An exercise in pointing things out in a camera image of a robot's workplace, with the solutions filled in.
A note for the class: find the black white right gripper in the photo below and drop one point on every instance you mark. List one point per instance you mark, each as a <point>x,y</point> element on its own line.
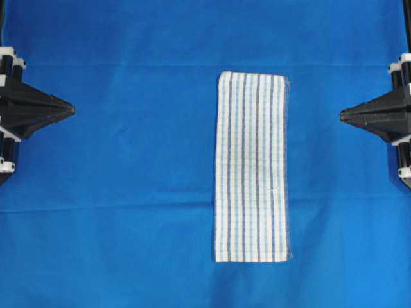
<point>392,128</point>

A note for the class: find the blue white striped towel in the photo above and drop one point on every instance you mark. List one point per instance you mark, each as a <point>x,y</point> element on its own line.
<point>251,194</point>

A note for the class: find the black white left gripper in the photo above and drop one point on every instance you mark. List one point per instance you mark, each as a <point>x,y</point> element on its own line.
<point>16,123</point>

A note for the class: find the blue table cloth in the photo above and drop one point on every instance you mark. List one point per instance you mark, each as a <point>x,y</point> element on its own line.
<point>114,207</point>

